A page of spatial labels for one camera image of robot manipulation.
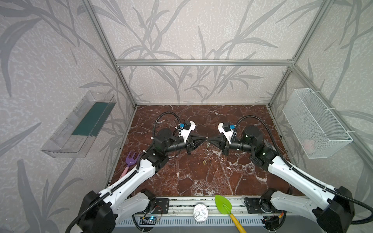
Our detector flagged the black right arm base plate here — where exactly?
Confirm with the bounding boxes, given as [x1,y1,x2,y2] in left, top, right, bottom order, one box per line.
[243,197,282,215]

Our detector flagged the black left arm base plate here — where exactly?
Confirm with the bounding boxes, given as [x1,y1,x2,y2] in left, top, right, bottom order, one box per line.
[136,198,170,215]

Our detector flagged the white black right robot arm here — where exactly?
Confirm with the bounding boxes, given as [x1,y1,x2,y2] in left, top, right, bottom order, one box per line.
[209,123,355,233]

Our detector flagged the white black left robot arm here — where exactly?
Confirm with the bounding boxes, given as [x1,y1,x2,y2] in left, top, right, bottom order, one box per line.
[66,129,206,233]

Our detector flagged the pink object in basket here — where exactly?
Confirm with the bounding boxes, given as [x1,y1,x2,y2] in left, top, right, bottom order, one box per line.
[302,139,315,155]

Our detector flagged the white wire mesh basket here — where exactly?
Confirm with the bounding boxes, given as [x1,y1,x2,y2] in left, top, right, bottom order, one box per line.
[283,88,353,159]

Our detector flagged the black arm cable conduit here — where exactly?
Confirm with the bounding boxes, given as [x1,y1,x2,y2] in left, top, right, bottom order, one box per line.
[235,115,373,225]
[64,111,183,233]

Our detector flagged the grey metal tongs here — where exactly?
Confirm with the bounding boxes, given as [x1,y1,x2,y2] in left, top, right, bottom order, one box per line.
[263,139,278,155]

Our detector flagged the green toy shovel yellow handle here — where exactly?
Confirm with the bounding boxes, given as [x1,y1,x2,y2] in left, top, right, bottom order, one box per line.
[215,195,246,233]

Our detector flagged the round silver tin lid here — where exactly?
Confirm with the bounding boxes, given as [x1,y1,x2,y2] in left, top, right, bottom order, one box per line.
[193,204,209,223]

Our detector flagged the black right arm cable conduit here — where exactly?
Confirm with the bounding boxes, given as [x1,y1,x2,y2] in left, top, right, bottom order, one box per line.
[235,115,373,225]

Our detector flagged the clear plastic wall tray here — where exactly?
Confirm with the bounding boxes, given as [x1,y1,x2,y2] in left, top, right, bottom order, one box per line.
[41,91,117,158]

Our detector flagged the purple toy rake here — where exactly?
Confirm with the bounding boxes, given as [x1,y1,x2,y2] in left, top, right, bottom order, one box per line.
[120,151,140,178]

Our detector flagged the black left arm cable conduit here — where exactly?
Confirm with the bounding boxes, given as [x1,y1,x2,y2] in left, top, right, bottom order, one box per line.
[64,111,183,233]

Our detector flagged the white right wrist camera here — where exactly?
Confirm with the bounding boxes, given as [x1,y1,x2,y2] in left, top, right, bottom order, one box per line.
[218,122,237,144]

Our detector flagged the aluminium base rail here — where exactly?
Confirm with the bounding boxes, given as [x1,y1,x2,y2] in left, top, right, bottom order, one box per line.
[78,196,339,233]

